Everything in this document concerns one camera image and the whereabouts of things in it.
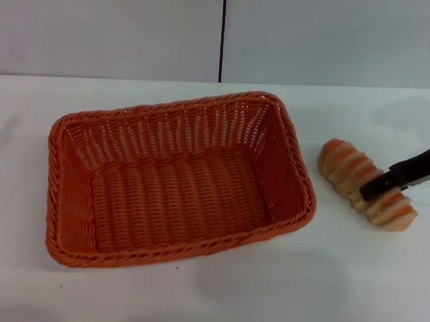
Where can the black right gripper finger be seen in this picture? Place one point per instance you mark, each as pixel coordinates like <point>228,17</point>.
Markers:
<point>398,178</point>
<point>425,178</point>

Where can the striped orange bread loaf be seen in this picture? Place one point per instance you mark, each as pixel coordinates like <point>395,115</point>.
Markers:
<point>348,168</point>

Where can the orange woven plastic basket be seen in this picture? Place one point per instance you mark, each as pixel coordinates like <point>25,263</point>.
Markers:
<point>177,188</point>

